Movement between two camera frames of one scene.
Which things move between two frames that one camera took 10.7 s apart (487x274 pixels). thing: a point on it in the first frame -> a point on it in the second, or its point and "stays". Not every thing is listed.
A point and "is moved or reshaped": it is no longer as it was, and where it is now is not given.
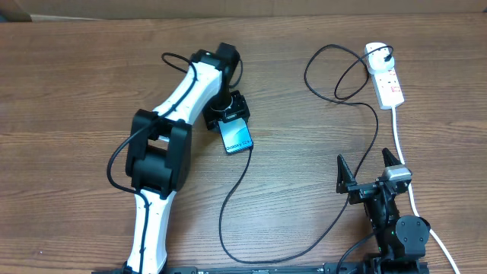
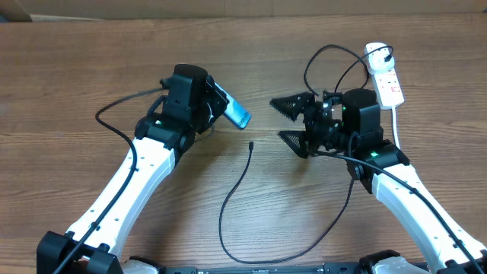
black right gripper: x=361 y=192 -> x=315 y=109
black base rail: x=351 y=268 stays
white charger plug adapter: x=376 y=62 stays
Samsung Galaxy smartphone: x=235 y=135 is moved or reshaped
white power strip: x=387 y=89 stays
